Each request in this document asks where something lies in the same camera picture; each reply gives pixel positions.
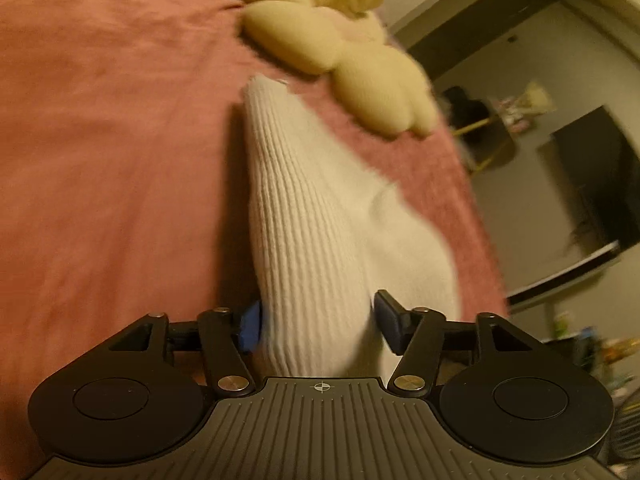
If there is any white shelf board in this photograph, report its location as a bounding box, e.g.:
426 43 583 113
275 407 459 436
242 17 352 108
507 241 621 307

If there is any black chair with yellow frame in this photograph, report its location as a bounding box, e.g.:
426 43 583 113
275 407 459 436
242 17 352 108
442 85 516 176

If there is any yellow flower plush pillow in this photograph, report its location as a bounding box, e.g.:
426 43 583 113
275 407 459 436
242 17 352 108
209 0 437 138

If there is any pink ribbed blanket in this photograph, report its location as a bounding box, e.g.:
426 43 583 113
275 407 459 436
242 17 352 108
0 0 511 456

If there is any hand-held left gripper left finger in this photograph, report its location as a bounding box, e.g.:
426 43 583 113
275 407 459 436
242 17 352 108
107 300 262 395

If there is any black television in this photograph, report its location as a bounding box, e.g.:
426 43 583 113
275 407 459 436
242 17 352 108
537 105 632 261

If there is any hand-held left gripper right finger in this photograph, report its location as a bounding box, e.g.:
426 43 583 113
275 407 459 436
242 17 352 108
374 289 537 396

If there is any white knitted sweater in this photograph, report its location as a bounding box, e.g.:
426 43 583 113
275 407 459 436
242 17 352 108
241 74 463 381

